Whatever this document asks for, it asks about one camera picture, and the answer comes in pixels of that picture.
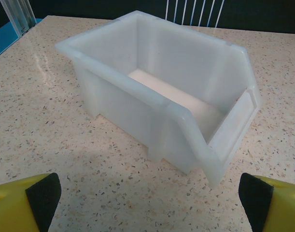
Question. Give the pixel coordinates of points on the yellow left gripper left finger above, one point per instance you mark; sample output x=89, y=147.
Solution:
x=9, y=207

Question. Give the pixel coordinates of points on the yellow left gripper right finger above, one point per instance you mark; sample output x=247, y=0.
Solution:
x=282, y=207

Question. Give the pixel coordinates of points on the translucent white plastic bin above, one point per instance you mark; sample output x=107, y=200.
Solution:
x=118, y=101

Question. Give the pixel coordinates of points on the blue table edge strip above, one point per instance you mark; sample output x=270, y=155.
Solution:
x=2, y=41

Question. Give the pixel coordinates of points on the aluminium frame post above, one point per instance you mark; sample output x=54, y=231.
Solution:
x=19, y=14

